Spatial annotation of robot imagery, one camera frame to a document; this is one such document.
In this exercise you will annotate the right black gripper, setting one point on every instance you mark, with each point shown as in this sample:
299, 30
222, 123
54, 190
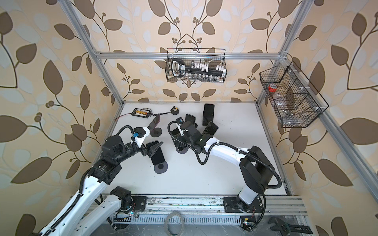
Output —
176, 142

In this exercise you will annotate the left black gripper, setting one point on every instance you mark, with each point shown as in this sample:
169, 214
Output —
151, 150

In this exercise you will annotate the dark round stand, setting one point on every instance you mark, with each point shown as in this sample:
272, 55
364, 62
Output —
161, 168

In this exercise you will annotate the black phone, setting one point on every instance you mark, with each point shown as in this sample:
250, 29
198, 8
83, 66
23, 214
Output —
158, 157
177, 132
190, 118
211, 129
208, 114

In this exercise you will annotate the purple round phone stand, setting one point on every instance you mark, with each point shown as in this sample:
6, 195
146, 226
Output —
182, 149

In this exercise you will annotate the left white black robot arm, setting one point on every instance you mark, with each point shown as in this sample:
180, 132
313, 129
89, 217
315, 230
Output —
73, 219

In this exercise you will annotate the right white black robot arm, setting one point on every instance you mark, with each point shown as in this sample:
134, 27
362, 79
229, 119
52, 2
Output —
257, 171

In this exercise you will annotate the black round stand far left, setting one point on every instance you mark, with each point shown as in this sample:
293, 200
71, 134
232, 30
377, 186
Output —
156, 132

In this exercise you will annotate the black phone on folding stand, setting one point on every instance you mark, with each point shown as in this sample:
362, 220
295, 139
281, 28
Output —
190, 118

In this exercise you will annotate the black yellow round connector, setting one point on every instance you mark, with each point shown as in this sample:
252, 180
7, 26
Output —
174, 110

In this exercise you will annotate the black power adapter board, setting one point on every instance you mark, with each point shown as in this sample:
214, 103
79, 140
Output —
142, 113

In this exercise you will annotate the black tool in basket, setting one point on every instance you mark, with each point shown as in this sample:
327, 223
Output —
196, 70

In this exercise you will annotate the black adjustable wrench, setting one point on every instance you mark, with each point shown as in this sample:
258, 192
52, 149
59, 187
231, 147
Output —
284, 228

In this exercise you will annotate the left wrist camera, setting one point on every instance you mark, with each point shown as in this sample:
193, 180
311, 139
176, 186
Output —
140, 134

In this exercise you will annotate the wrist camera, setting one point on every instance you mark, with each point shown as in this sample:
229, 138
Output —
179, 120
140, 134

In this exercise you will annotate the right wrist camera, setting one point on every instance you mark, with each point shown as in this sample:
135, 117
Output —
179, 120

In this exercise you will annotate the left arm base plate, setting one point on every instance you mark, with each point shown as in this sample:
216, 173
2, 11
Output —
133, 203

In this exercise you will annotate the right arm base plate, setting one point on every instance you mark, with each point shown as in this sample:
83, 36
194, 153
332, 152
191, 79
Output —
235, 205

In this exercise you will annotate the black wire basket rear wall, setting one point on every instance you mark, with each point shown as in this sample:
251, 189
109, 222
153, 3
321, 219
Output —
214, 56

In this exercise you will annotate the black wire basket wall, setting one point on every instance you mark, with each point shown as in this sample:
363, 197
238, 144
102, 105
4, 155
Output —
214, 56
297, 102

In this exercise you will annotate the black wire basket right wall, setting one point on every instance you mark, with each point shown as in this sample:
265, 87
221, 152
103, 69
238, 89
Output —
297, 102

